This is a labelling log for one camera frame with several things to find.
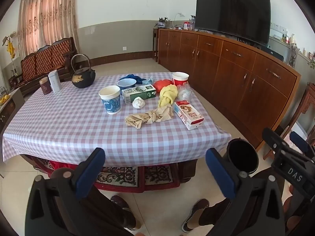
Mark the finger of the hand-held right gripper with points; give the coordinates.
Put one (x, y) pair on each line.
(292, 172)
(299, 141)

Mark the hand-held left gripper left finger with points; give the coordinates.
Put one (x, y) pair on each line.
(91, 174)

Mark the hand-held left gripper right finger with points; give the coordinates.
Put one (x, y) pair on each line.
(220, 174)

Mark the black trash bin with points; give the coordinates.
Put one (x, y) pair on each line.
(243, 154)

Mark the red and white carton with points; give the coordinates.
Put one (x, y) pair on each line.
(189, 115)

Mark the blue patterned paper cup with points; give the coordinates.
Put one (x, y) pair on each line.
(110, 103)

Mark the beige cloth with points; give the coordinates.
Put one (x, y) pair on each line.
(147, 118)

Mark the white paper ball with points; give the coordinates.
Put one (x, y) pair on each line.
(138, 102)

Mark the clear plastic bag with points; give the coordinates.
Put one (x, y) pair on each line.
(185, 93)

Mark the green and white carton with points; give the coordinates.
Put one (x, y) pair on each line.
(139, 94)

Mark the yellow cloth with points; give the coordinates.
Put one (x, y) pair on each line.
(168, 95)

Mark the blue bowl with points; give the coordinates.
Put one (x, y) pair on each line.
(126, 84)

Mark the red paper cup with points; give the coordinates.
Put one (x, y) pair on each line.
(180, 80)

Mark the blue cloth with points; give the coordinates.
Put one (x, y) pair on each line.
(133, 76)

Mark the red plastic bag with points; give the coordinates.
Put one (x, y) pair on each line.
(162, 84)

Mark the light blue face mask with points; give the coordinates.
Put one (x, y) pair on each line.
(147, 81)

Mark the red patterned rug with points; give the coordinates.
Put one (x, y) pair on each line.
(118, 177)

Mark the person's right leg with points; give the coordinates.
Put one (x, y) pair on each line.
(216, 211)

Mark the person's leg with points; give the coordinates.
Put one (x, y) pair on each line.
(110, 213)
(216, 211)

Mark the person's maroon shoe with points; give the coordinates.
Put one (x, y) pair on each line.
(194, 213)
(121, 205)

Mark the person's left leg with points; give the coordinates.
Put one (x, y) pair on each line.
(110, 213)

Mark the carved wooden table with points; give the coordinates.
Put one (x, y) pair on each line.
(310, 98)

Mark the pink checked tablecloth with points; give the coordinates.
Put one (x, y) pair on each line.
(61, 118)

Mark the glass vase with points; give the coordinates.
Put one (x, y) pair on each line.
(293, 56)

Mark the long brown wooden cabinet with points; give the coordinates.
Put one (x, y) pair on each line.
(233, 78)

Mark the black set-top box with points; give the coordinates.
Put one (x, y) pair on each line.
(272, 53)

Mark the black cast iron teapot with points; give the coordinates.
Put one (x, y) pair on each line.
(82, 78)

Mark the white tin canister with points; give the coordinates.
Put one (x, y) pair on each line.
(55, 82)

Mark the dark red tin canister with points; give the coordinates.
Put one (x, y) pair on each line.
(45, 86)

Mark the low wooden cabinet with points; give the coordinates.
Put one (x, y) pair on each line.
(12, 113)

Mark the yellow fruit pile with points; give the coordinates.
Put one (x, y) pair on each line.
(4, 99)

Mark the wooden bench with orange cushions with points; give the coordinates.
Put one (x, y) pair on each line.
(46, 59)

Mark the black flat screen television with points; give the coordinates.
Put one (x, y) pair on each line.
(233, 12)

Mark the yellow decorative plant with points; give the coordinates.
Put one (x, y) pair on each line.
(10, 48)

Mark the red lidded jar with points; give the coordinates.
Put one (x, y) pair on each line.
(186, 25)

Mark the clear plastic bottle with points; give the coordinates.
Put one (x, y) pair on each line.
(192, 21)

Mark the potted plant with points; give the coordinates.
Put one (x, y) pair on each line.
(162, 23)

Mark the pink embroidered curtain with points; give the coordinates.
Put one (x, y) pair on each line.
(46, 17)

